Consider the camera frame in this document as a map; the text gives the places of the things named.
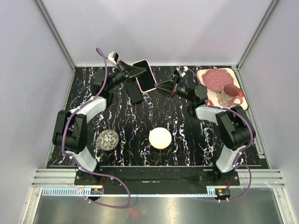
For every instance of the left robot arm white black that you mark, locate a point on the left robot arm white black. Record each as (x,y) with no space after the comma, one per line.
(70,132)

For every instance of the pink phone case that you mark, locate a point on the pink phone case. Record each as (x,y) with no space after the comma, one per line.
(151,77)

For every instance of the left aluminium frame post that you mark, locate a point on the left aluminium frame post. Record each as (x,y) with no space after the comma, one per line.
(48,20)

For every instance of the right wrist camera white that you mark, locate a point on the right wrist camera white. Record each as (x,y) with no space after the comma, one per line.
(181,71)

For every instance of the white round bowl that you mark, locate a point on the white round bowl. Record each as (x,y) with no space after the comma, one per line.
(160,138)

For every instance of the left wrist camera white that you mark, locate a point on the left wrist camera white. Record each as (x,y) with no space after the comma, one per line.
(113,58)

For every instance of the white cable duct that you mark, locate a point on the white cable duct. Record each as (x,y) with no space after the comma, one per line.
(93,192)

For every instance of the right aluminium frame post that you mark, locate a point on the right aluminium frame post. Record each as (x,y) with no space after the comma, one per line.
(263,22)

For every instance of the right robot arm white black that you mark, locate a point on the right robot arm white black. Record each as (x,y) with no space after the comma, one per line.
(235,130)

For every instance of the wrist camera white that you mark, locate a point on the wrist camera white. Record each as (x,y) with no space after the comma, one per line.
(181,71)
(113,58)

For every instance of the pink dotted plate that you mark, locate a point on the pink dotted plate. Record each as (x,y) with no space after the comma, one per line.
(216,79)

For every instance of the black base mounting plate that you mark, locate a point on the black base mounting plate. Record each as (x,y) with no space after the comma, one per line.
(115,185)

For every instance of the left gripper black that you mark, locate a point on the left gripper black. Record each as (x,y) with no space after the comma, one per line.
(131,71)

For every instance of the pink mug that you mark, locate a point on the pink mug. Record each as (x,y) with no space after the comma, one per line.
(230,96)

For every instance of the leaf patterned bowl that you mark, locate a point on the leaf patterned bowl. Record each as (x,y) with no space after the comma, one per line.
(107,140)

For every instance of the aluminium frame post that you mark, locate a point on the aluminium frame post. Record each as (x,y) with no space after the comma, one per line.
(48,20)
(263,22)

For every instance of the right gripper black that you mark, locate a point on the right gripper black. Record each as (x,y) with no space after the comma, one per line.
(169,87)

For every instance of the aluminium front rail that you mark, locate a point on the aluminium front rail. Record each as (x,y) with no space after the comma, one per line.
(260,177)

